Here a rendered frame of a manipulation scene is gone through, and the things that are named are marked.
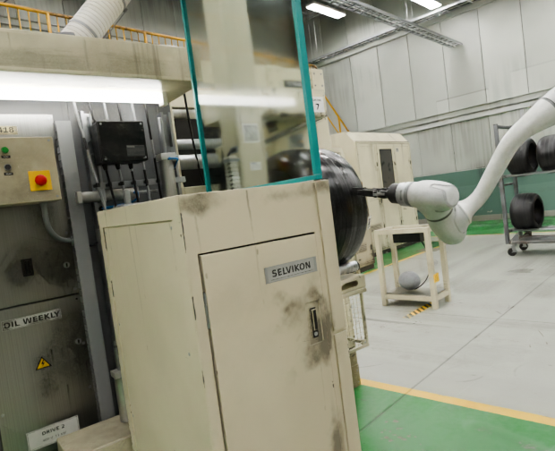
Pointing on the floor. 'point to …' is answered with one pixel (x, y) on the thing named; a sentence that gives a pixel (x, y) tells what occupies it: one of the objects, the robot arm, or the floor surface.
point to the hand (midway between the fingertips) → (360, 191)
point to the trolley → (550, 153)
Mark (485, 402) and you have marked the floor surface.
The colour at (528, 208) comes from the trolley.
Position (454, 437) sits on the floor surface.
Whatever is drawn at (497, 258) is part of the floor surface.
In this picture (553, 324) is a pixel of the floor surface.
